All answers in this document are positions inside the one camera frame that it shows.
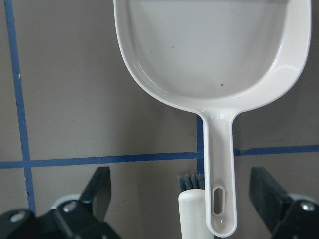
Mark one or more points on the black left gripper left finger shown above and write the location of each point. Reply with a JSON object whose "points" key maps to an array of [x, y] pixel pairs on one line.
{"points": [[80, 216]]}

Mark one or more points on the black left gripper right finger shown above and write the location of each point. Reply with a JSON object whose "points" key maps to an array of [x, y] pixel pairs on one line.
{"points": [[286, 216]]}

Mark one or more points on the white hand brush dark bristles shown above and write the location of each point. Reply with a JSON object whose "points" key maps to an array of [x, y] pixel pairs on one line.
{"points": [[191, 203]]}

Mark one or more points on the white plastic dustpan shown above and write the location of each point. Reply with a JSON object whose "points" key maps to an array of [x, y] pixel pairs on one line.
{"points": [[217, 59]]}

